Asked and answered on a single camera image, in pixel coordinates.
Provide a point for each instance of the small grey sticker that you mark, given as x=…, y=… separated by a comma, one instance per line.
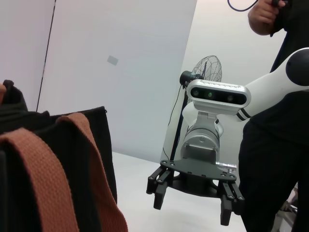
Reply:
x=112, y=60

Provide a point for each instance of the white partition panel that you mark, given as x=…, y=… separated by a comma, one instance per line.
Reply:
x=120, y=108

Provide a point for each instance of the person's hand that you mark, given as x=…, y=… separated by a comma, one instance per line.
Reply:
x=262, y=19

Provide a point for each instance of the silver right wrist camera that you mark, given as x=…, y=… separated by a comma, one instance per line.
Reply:
x=217, y=94

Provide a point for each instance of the black fan stand pole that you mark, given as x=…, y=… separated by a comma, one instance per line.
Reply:
x=178, y=125

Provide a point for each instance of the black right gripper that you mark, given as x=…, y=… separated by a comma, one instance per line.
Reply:
x=193, y=172

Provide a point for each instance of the person in black clothes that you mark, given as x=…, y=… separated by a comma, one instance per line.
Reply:
x=277, y=149

